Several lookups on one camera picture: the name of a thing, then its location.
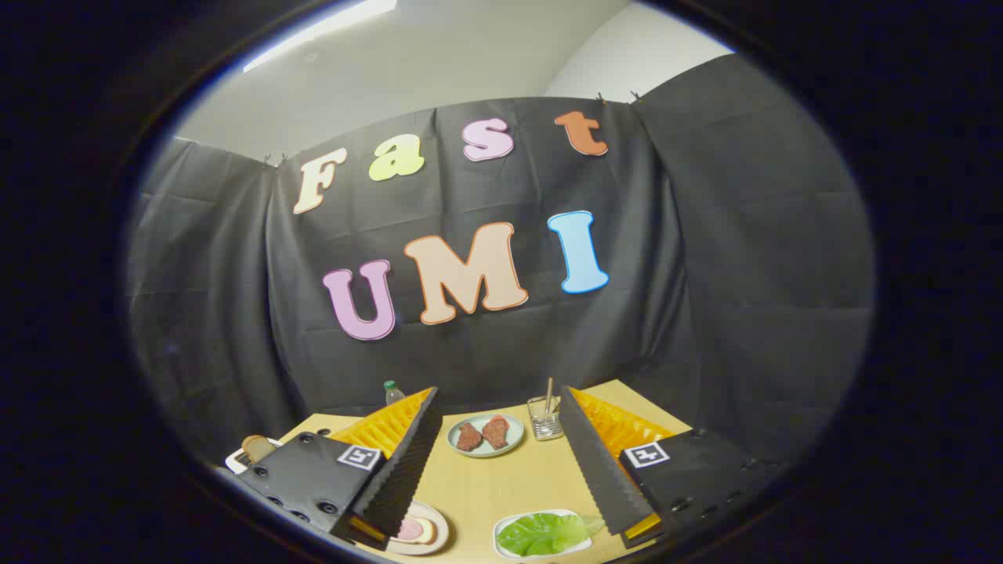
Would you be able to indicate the brown meat piece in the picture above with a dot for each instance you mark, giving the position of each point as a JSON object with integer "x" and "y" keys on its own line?
{"x": 468, "y": 436}

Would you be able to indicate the white toaster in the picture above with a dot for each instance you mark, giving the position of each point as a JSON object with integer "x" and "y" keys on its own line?
{"x": 235, "y": 460}

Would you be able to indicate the brown meat piece red-tipped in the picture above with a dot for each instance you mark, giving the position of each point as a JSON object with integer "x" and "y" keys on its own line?
{"x": 497, "y": 432}

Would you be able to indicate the toasted bread slice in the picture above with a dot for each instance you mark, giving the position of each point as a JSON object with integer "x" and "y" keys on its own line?
{"x": 255, "y": 446}

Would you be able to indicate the black backdrop cloth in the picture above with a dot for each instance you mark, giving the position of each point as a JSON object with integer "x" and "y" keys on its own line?
{"x": 666, "y": 235}

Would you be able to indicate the pink ham slice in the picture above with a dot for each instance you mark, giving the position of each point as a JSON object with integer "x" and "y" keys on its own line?
{"x": 409, "y": 529}

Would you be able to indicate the bread slice under ham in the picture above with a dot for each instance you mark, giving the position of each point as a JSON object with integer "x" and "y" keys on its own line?
{"x": 429, "y": 533}

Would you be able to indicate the round white sandwich plate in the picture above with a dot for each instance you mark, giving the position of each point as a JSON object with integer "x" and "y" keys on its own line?
{"x": 440, "y": 533}

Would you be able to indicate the square white plate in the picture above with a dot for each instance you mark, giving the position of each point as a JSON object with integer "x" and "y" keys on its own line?
{"x": 584, "y": 544}

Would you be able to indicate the pale blue meat plate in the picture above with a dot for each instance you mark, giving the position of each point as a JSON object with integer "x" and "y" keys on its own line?
{"x": 513, "y": 446}

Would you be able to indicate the green lettuce leaf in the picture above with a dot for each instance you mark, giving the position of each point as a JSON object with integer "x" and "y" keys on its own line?
{"x": 548, "y": 533}

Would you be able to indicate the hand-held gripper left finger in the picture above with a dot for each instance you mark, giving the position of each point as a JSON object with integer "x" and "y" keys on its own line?
{"x": 407, "y": 470}

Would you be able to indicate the wooden stick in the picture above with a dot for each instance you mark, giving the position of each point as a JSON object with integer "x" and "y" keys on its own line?
{"x": 548, "y": 392}

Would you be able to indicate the clear green-capped water bottle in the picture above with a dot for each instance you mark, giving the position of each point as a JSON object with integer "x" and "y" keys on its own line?
{"x": 393, "y": 393}

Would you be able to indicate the clear glass utensil holder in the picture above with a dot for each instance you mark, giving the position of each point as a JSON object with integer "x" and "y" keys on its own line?
{"x": 546, "y": 427}

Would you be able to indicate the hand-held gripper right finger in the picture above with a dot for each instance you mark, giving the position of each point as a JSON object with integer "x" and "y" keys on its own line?
{"x": 599, "y": 470}

